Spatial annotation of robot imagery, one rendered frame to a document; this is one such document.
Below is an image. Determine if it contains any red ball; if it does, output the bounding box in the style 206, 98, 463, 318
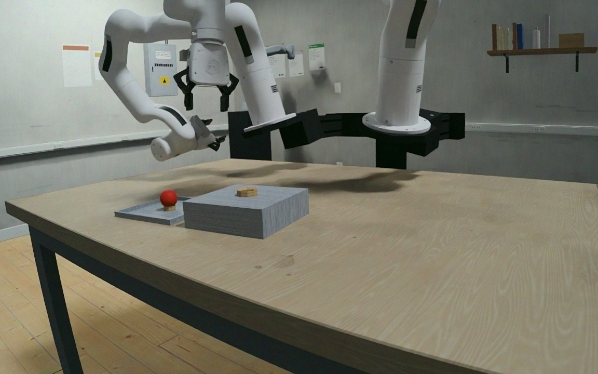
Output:
160, 190, 178, 207

